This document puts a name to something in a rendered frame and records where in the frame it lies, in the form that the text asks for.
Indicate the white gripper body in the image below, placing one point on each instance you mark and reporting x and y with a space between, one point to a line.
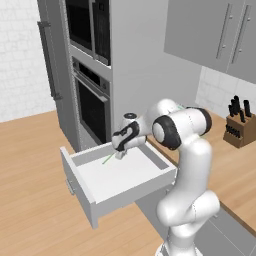
121 154

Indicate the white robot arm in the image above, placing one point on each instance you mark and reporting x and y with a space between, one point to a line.
193 166

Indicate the thin green straw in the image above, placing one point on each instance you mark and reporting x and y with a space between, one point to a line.
107 160

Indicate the open white drawer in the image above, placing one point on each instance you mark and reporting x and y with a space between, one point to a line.
126 173

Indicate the grey fridge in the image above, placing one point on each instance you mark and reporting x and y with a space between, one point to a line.
61 110

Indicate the grey tall oven cabinet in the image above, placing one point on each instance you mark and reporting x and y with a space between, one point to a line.
143 66

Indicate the brown wooden knife block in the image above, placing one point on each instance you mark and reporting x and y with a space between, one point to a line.
241 133

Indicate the black built-in microwave oven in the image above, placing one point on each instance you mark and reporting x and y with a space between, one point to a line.
85 26

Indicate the grey base cabinet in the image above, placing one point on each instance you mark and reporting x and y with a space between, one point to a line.
230 238

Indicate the grey wall cupboard door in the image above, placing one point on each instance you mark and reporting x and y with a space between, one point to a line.
246 50
196 30

